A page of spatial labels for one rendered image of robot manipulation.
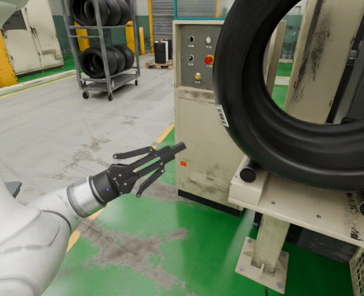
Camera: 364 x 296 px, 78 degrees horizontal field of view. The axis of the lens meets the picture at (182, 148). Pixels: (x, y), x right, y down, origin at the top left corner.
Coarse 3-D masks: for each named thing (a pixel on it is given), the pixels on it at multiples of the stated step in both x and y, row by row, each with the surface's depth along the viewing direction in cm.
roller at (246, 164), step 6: (246, 162) 65; (252, 162) 63; (246, 168) 61; (252, 168) 61; (258, 168) 63; (240, 174) 63; (246, 174) 61; (252, 174) 60; (246, 180) 62; (252, 180) 61
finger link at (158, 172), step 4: (156, 172) 58; (160, 172) 56; (152, 176) 57; (156, 176) 56; (148, 180) 56; (152, 180) 56; (140, 184) 58; (144, 184) 56; (148, 184) 56; (140, 188) 56; (144, 188) 56; (140, 192) 56; (136, 196) 56
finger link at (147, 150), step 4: (144, 148) 56; (148, 148) 55; (152, 148) 55; (116, 152) 56; (128, 152) 55; (132, 152) 54; (136, 152) 54; (140, 152) 55; (144, 152) 55; (148, 152) 55; (116, 156) 54; (120, 156) 54; (124, 156) 54; (128, 156) 54; (132, 156) 54
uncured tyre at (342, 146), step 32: (256, 0) 42; (288, 0) 61; (224, 32) 49; (256, 32) 46; (224, 64) 50; (256, 64) 71; (224, 96) 54; (256, 96) 76; (256, 128) 73; (288, 128) 75; (320, 128) 71; (352, 128) 67; (256, 160) 59; (288, 160) 53; (320, 160) 66; (352, 160) 63; (352, 192) 53
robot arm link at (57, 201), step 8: (56, 192) 52; (64, 192) 52; (40, 200) 51; (48, 200) 50; (56, 200) 50; (64, 200) 51; (40, 208) 47; (48, 208) 47; (56, 208) 48; (64, 208) 49; (72, 208) 51; (64, 216) 48; (72, 216) 50; (80, 216) 52; (72, 224) 50; (72, 232) 50
